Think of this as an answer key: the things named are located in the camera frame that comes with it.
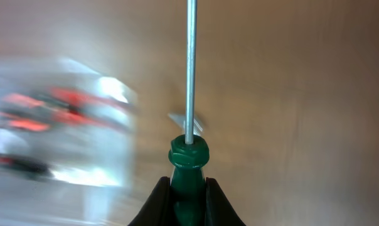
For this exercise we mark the clear plastic container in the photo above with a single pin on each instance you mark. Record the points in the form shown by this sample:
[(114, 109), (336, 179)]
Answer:
[(89, 164)]

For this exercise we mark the orange black needle-nose pliers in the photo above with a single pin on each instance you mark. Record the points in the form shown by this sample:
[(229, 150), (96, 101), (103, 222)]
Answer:
[(24, 113)]

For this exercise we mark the black red handled screwdriver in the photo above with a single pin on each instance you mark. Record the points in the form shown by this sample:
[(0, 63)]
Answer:
[(29, 167)]

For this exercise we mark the red handled cutters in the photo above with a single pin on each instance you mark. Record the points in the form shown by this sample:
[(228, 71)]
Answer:
[(73, 106)]

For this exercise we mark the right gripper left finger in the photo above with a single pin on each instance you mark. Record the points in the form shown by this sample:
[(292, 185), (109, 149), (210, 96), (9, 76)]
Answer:
[(158, 208)]

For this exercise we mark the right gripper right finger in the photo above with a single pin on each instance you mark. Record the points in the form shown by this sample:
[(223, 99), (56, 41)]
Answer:
[(219, 211)]

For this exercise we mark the green handled screwdriver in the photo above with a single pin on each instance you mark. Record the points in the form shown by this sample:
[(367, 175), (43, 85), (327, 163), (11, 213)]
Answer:
[(189, 153)]

